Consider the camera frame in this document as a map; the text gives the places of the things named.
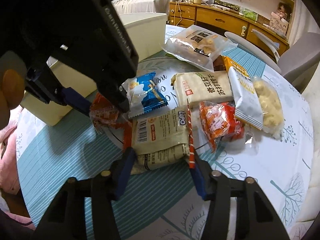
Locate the yellow mug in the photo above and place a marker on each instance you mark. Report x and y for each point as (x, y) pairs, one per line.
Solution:
(196, 1)

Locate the blue white snack packet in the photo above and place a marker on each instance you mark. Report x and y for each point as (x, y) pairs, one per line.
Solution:
(143, 95)

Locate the clear bag orange cubes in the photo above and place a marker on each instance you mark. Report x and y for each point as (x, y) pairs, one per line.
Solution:
(198, 46)

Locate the dark red small packet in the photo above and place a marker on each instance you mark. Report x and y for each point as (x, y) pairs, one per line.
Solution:
(219, 64)

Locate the doll on box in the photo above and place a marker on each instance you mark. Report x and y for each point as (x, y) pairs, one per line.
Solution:
(279, 21)

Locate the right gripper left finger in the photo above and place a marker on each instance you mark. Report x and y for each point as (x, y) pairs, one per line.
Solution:
(65, 216)

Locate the clear bag puffed cake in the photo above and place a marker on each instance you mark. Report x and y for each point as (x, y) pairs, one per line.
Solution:
(273, 118)

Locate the orange white oat bar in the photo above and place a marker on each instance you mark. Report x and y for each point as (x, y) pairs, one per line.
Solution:
(247, 105)

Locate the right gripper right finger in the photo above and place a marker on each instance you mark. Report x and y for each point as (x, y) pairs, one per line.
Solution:
(238, 208)

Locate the green snack bag on desk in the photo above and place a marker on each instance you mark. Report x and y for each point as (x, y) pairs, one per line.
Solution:
(252, 15)

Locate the beige soda cracker pack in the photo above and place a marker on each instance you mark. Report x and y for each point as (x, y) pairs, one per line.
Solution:
(194, 87)

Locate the red candy packet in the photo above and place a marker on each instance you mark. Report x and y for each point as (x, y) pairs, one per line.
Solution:
(219, 123)

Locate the pink bed blanket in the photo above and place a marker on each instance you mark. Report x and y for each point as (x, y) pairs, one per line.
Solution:
(9, 175)

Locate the operator left hand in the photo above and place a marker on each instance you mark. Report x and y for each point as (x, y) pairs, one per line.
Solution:
(13, 73)

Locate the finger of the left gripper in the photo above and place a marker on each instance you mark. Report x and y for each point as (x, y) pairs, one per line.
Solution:
(45, 86)

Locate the grey office chair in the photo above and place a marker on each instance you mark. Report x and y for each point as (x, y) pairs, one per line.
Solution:
(293, 64)

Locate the Lipo cream biscuit pack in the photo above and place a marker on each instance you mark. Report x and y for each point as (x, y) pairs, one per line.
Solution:
(161, 140)

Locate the white plastic organizer tray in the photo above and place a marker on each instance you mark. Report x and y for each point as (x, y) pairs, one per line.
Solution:
(146, 31)

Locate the dark corn snack box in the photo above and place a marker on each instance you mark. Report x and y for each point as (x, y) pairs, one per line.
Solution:
(224, 4)

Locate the wooden desk with drawers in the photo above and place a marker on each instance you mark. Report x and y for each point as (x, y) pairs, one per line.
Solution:
(184, 15)

